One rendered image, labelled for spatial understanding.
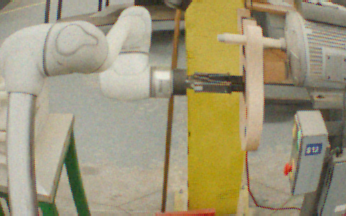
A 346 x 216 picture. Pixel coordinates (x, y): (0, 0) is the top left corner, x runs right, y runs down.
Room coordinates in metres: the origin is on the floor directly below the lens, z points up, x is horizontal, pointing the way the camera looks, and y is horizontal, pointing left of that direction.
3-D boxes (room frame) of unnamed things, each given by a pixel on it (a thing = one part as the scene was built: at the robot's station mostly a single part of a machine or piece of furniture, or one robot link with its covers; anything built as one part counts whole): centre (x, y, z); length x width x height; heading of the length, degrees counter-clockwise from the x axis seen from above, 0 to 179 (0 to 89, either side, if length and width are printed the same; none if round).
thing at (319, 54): (1.53, -0.55, 1.25); 0.41 x 0.27 x 0.26; 87
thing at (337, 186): (1.39, -0.61, 0.93); 0.15 x 0.10 x 0.55; 87
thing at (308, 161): (1.30, -0.45, 0.99); 0.24 x 0.21 x 0.26; 87
